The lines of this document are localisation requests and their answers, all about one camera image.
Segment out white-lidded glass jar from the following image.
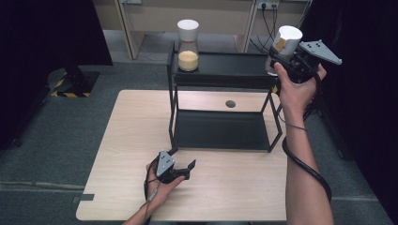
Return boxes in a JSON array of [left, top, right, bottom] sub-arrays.
[[265, 24, 304, 77]]

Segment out black power cables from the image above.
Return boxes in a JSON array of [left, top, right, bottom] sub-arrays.
[[249, 2, 309, 54]]

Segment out person's left hand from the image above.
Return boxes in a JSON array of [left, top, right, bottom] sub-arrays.
[[145, 162, 187, 211]]

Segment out dark floor tape patch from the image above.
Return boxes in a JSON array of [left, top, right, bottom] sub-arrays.
[[71, 193, 96, 204]]

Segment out black curtain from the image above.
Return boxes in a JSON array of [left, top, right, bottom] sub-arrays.
[[0, 0, 114, 152], [292, 0, 398, 225]]

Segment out grey floor cable cover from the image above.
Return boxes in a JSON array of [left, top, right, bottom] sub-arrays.
[[0, 180, 86, 192]]

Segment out left hand-held gripper cable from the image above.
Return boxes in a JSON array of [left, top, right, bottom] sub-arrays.
[[143, 155, 162, 225]]

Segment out thin black wristband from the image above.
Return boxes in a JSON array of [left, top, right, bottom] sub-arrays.
[[284, 122, 309, 132]]

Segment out person's right hand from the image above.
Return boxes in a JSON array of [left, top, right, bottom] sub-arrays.
[[273, 61, 329, 119]]

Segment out white-lidded jar of yellow grain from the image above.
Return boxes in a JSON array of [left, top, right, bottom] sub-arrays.
[[176, 19, 200, 72]]

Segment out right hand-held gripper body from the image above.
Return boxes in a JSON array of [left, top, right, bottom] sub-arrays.
[[273, 38, 343, 84]]

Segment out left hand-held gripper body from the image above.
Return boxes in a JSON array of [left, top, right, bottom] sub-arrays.
[[155, 150, 191, 185]]

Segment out black metal shelf rack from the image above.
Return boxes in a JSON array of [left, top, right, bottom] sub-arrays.
[[166, 40, 303, 154]]

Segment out black stand base striped tape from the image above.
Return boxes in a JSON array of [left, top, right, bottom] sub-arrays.
[[47, 66, 100, 98]]

